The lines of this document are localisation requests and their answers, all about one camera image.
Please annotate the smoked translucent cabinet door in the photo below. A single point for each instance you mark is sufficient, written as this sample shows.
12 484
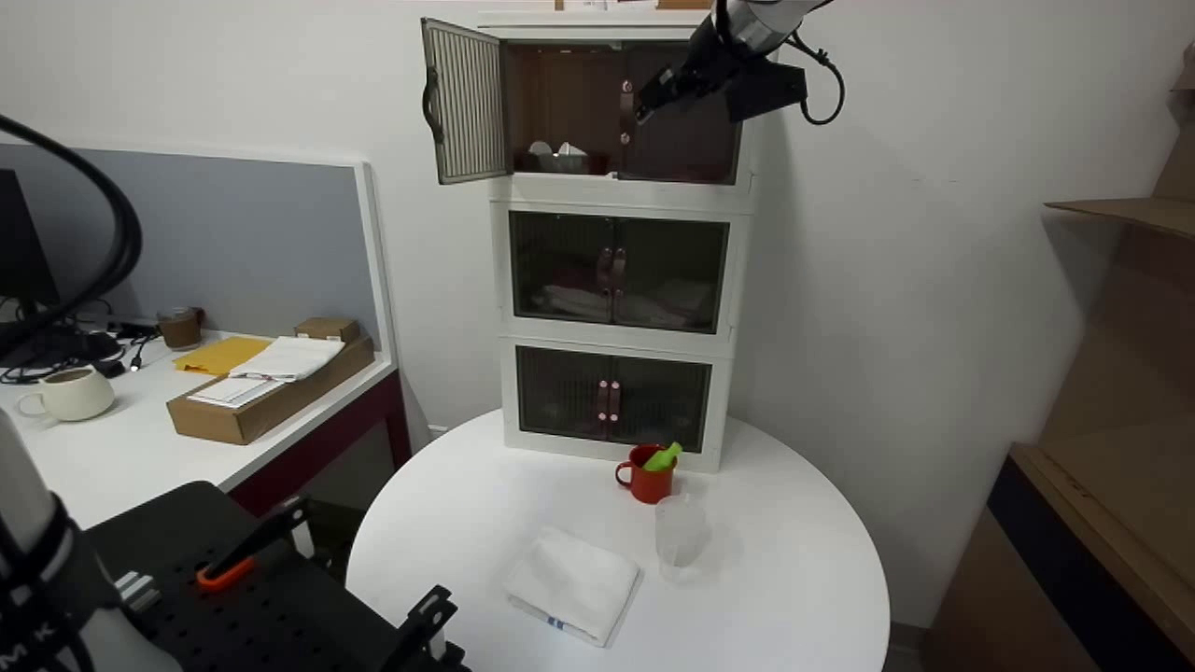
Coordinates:
711 154
562 262
467 105
672 265
657 398
562 392

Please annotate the red mug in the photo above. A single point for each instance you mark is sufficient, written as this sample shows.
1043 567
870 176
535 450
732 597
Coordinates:
646 484

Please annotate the black and red clamp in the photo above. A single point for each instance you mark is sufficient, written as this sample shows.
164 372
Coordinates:
285 622

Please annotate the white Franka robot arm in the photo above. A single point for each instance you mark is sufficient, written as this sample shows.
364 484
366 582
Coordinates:
767 21

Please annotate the small brown object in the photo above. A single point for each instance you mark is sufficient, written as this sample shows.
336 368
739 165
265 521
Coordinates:
185 325

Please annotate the open flat cardboard box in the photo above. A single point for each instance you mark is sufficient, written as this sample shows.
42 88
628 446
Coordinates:
229 414

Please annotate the white folded cloth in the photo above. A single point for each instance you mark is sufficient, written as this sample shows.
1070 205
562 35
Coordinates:
574 582

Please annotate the white desk with maroon side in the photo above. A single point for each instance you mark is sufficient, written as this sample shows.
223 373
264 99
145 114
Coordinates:
321 433

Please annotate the small green plastic item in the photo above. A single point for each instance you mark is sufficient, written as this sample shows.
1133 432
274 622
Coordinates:
662 456

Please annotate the yellow envelope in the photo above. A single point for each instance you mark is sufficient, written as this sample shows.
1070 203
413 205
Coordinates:
219 357

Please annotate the white crumpled item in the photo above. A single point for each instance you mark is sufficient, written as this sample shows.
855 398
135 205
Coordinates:
554 154

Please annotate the white three-tier storage cabinet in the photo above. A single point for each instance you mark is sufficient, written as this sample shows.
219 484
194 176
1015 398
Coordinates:
622 195

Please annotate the large cardboard box with flap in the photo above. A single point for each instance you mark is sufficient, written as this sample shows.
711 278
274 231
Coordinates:
1144 348

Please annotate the clear plastic cup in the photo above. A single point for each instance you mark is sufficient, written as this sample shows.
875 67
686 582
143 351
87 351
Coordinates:
681 526

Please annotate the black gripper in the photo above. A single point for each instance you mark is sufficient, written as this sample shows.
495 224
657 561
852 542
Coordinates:
753 88

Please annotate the cardboard box with black band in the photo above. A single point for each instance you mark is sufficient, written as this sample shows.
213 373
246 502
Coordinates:
1057 582

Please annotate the grey divider panel white frame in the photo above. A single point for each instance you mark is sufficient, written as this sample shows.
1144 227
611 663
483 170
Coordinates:
225 235

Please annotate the white paper sheets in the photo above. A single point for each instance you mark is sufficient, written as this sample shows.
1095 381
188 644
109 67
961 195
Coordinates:
280 358

